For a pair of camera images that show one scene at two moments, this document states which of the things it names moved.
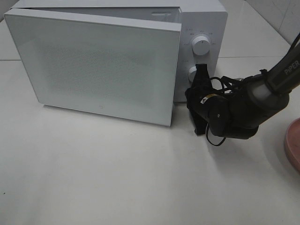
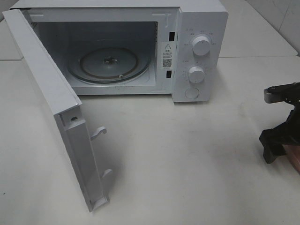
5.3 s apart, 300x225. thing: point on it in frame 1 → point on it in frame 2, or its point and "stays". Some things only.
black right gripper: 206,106 → 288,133
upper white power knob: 201,45 stays
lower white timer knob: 191,74 stays
